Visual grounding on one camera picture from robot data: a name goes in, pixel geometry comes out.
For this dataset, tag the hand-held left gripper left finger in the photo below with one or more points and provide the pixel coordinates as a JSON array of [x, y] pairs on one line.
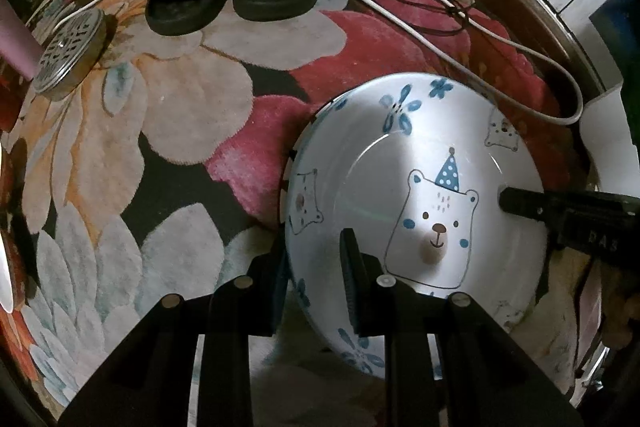
[[270, 297]]

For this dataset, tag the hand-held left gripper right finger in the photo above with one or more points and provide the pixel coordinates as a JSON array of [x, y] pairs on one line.
[[352, 287]]

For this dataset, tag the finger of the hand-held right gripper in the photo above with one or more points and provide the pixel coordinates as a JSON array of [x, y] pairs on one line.
[[530, 204]]

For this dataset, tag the white bear print plate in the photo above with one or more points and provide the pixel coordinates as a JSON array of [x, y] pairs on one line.
[[390, 167]]

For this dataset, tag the person's right hand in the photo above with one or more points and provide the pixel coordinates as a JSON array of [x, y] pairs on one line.
[[620, 312]]

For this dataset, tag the white cloth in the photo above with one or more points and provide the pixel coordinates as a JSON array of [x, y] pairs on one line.
[[605, 142]]

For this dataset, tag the white bowl brown outside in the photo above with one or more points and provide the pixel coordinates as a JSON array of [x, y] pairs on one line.
[[4, 257]]

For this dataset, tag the round perforated metal tin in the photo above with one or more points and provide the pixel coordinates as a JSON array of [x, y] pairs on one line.
[[67, 52]]

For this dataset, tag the pink thermos bottle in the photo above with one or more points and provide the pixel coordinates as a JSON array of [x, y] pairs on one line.
[[15, 42]]

